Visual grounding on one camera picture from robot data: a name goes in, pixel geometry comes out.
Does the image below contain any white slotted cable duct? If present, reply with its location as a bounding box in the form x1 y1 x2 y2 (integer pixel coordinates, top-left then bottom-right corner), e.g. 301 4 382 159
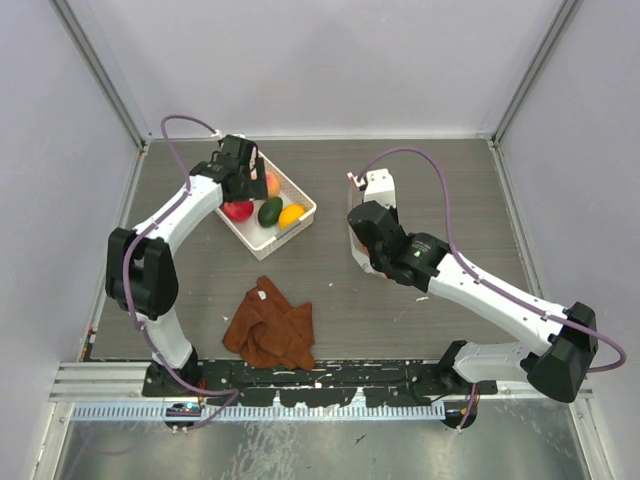
70 401 446 422

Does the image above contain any dark green avocado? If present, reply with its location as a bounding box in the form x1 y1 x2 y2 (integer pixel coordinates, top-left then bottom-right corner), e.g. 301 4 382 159
257 196 283 228

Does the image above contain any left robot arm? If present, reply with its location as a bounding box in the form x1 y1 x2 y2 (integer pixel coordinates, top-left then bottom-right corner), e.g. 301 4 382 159
105 135 268 396

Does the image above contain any right aluminium frame post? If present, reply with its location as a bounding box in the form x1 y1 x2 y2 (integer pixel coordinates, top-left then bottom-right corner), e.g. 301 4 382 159
490 0 582 147

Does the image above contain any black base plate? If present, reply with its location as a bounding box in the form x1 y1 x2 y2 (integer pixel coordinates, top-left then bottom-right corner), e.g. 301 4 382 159
142 358 499 409

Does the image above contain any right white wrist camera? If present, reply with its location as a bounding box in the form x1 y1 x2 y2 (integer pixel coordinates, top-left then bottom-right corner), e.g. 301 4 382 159
347 168 396 210

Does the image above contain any left aluminium frame post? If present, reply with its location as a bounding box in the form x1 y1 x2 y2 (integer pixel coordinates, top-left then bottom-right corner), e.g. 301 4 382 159
50 1 153 150

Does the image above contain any brown cloth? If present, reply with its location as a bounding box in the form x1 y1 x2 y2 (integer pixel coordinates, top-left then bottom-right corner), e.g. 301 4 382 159
223 276 316 371

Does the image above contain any white plastic basket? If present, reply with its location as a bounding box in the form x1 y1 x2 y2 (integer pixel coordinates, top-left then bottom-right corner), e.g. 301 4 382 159
216 153 317 260

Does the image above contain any aluminium frame post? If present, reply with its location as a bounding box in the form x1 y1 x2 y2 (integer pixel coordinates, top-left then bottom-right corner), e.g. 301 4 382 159
50 1 153 150
490 0 582 147

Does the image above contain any pink peach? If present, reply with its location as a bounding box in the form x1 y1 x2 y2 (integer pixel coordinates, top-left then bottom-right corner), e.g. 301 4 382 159
266 172 281 198

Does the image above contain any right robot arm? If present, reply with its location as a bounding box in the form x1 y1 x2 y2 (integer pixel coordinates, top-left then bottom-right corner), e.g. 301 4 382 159
347 201 598 403

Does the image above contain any clear zip top bag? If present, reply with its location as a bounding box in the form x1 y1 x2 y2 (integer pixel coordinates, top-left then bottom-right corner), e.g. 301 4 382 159
347 185 385 278

